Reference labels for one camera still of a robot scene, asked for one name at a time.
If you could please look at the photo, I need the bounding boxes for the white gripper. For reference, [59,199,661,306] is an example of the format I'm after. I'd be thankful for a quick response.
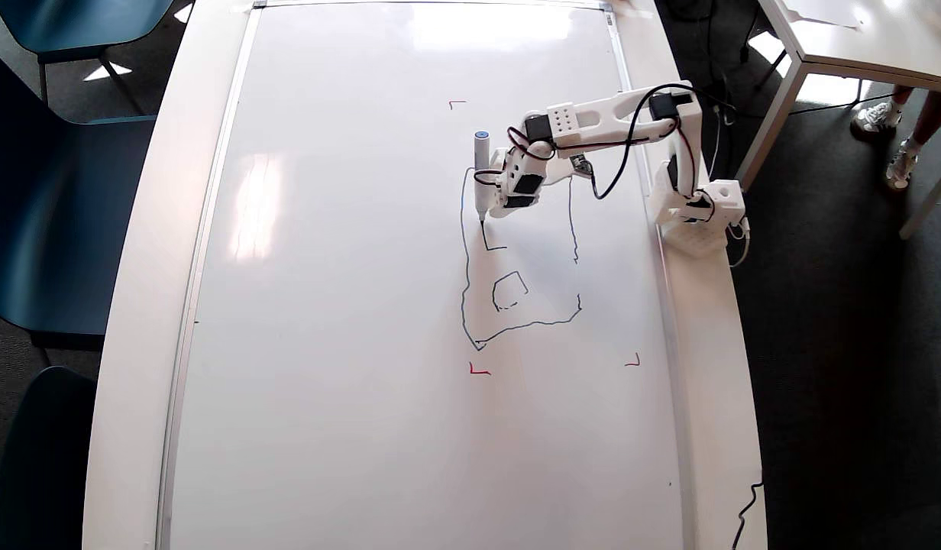
[488,191,540,219]

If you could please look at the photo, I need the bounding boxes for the white marker pen blue cap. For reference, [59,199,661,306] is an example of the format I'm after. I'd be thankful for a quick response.
[474,131,492,224]

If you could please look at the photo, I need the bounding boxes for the large white whiteboard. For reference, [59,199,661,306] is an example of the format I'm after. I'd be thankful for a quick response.
[156,0,697,550]

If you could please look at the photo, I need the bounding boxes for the white paper sheet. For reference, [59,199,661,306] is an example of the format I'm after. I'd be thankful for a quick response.
[782,0,867,30]

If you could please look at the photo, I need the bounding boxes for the white sneaker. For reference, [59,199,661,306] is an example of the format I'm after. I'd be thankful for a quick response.
[884,137,920,192]
[851,99,904,143]

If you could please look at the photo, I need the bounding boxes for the white side table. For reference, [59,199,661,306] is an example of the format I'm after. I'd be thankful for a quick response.
[734,0,941,241]

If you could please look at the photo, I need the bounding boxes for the dark blue chair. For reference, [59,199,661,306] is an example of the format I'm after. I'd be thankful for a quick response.
[0,42,160,354]
[0,365,99,550]

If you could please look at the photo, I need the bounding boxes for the blue chair with metal legs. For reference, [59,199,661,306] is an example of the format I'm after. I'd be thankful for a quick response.
[0,0,175,115]

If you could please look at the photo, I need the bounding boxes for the black camera cable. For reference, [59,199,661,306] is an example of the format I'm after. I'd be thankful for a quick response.
[587,82,739,201]

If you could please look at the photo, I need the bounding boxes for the thin white cable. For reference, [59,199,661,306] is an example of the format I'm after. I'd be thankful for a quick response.
[729,216,752,268]

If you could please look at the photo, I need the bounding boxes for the thin black cable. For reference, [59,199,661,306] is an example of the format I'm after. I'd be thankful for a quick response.
[732,480,764,550]

